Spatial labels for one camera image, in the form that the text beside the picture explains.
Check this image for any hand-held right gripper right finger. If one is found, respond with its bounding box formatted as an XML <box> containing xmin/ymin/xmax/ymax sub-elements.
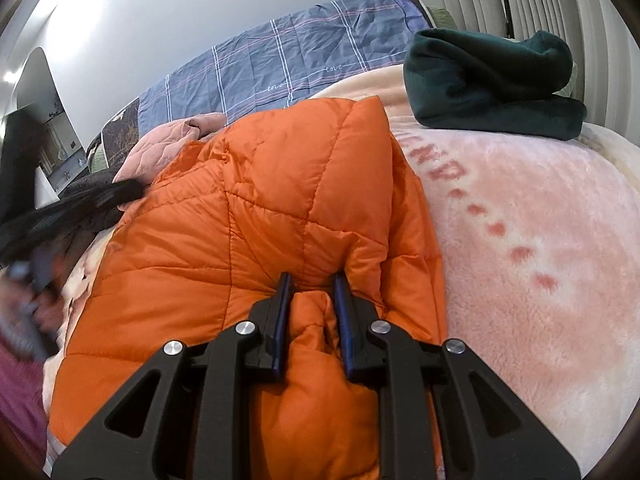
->
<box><xmin>332</xmin><ymin>272</ymin><xmax>581</xmax><ymax>480</ymax></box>

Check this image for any dark green garment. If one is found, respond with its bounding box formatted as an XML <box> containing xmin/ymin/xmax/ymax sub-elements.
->
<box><xmin>403</xmin><ymin>28</ymin><xmax>588</xmax><ymax>142</ymax></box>

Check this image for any wall mirror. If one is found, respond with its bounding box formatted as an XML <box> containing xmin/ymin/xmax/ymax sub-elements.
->
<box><xmin>10</xmin><ymin>47</ymin><xmax>88</xmax><ymax>196</ymax></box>

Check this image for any pink fleece blanket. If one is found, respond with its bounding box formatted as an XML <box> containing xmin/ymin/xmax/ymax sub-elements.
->
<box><xmin>42</xmin><ymin>67</ymin><xmax>640</xmax><ymax>478</ymax></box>

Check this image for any magenta clothing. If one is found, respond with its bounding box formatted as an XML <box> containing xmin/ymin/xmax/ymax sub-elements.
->
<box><xmin>0</xmin><ymin>345</ymin><xmax>51</xmax><ymax>466</ymax></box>

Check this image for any pink quilted garment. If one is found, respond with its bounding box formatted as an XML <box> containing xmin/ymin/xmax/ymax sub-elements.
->
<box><xmin>112</xmin><ymin>112</ymin><xmax>228</xmax><ymax>183</ymax></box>

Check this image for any blue plaid quilt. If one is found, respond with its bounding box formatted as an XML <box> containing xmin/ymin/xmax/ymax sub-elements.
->
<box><xmin>137</xmin><ymin>0</ymin><xmax>433</xmax><ymax>126</ymax></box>

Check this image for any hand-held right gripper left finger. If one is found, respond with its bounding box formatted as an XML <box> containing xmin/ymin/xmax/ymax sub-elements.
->
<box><xmin>51</xmin><ymin>272</ymin><xmax>294</xmax><ymax>480</ymax></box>

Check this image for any dark floral bedding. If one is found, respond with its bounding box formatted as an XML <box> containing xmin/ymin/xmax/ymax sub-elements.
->
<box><xmin>87</xmin><ymin>97</ymin><xmax>143</xmax><ymax>171</ymax></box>

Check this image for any orange puffer jacket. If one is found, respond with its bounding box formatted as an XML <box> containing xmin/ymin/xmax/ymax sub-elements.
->
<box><xmin>50</xmin><ymin>96</ymin><xmax>448</xmax><ymax>480</ymax></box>

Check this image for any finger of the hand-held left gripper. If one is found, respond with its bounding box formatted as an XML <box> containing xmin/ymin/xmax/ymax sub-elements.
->
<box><xmin>27</xmin><ymin>179</ymin><xmax>147</xmax><ymax>253</ymax></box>

